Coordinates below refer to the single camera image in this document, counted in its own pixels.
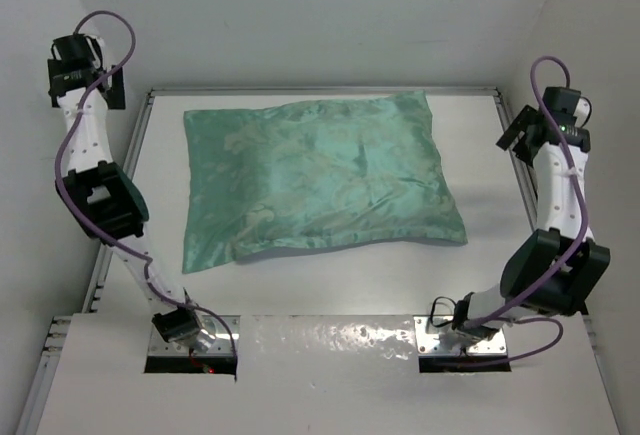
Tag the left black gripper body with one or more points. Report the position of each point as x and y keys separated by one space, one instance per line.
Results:
x=59 y=69

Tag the light blue pillowcase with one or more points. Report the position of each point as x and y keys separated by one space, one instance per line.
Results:
x=314 y=175

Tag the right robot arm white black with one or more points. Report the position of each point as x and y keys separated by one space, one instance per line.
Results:
x=559 y=264

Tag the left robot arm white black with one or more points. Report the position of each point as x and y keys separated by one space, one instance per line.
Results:
x=96 y=190

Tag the white front cover board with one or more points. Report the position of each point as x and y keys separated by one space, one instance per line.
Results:
x=318 y=375

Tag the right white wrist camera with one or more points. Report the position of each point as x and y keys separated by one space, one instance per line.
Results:
x=583 y=112

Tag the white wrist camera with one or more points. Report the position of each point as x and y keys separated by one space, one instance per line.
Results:
x=583 y=112
x=97 y=47

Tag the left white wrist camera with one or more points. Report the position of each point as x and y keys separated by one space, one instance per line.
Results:
x=97 y=47

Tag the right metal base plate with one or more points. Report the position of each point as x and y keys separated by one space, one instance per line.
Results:
x=435 y=339

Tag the metal base plate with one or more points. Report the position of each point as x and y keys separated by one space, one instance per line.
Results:
x=211 y=340
x=435 y=339

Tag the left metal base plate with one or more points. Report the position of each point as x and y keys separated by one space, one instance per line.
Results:
x=211 y=340

